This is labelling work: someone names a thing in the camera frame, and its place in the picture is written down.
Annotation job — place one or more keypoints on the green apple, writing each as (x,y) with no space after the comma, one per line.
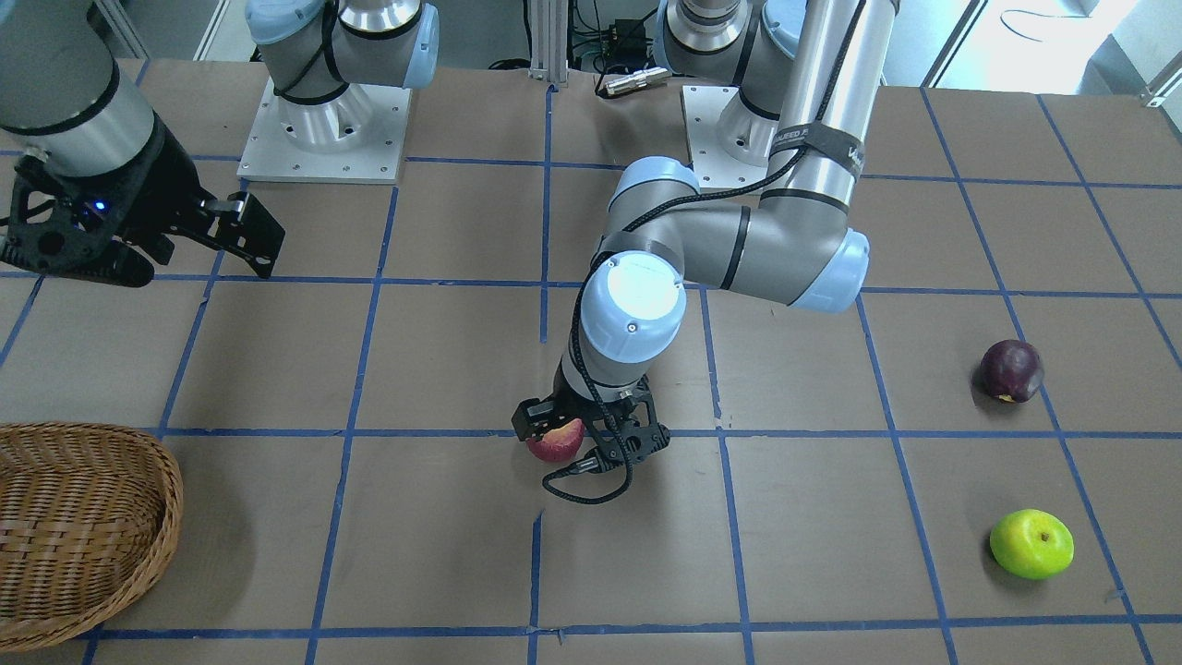
(1032,544)

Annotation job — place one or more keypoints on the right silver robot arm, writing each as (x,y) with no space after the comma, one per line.
(67,102)

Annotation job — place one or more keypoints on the red yellow apple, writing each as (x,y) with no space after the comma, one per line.
(559,445)

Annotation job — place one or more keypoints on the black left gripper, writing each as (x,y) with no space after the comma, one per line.
(567,389)

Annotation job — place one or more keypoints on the woven wicker basket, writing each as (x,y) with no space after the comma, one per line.
(90,519)

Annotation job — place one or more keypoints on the dark red apple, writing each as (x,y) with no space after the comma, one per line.
(1011,371)

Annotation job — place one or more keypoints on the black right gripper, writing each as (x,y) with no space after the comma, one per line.
(174,182)

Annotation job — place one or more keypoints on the aluminium frame post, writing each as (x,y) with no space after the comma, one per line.
(549,40)

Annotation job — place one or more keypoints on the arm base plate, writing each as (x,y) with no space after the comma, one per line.
(357,138)
(728,142)

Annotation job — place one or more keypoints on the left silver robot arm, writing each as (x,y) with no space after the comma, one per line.
(784,238)

